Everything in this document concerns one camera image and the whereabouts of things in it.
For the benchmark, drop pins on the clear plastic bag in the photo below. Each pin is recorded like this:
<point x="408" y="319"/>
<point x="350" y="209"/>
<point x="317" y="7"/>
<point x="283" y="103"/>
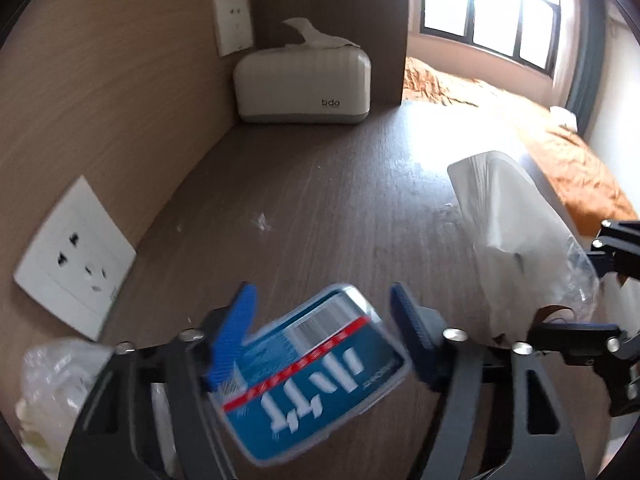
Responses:
<point x="60" y="380"/>

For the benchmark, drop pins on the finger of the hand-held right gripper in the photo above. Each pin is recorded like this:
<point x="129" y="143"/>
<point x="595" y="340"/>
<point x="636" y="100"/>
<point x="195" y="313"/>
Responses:
<point x="620" y="250"/>
<point x="580" y="342"/>

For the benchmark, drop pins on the black-framed window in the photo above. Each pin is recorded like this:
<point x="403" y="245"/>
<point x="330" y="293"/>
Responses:
<point x="492" y="10"/>

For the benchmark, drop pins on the small white cloth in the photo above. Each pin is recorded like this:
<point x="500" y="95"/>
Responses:
<point x="563" y="116"/>

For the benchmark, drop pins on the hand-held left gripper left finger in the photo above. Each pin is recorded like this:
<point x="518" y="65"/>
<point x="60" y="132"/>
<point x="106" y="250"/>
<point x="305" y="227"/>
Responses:
<point x="232" y="335"/>

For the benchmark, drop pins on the white tissue sheet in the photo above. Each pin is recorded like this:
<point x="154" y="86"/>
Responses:
<point x="312" y="35"/>

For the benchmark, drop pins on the white tissue paper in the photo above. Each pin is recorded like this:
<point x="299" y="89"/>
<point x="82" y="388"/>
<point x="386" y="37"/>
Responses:
<point x="515" y="230"/>

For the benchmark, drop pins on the small white paper scrap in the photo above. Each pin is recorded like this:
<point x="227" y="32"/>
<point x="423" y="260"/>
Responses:
<point x="261" y="221"/>

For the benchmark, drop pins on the orange blanket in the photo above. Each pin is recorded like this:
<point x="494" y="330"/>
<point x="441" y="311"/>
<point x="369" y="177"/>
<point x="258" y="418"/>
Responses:
<point x="550" y="150"/>

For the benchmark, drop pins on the grey-blue curtain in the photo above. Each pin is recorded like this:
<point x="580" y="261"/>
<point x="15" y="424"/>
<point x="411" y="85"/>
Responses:
<point x="587" y="60"/>

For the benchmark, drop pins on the white wall socket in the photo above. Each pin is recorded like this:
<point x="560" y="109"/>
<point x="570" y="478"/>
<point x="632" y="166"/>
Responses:
<point x="75" y="260"/>
<point x="232" y="22"/>

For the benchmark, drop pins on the white tissue box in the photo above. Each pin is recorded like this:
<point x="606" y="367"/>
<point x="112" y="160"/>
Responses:
<point x="300" y="85"/>

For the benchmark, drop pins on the clear plastic wrapper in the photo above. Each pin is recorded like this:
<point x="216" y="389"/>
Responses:
<point x="582" y="280"/>

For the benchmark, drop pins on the blue tin box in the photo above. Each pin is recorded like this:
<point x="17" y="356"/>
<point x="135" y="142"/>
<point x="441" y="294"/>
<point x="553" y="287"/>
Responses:
<point x="310" y="375"/>

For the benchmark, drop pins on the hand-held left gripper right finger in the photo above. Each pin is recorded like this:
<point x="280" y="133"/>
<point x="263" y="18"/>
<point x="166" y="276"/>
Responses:
<point x="410" y="330"/>

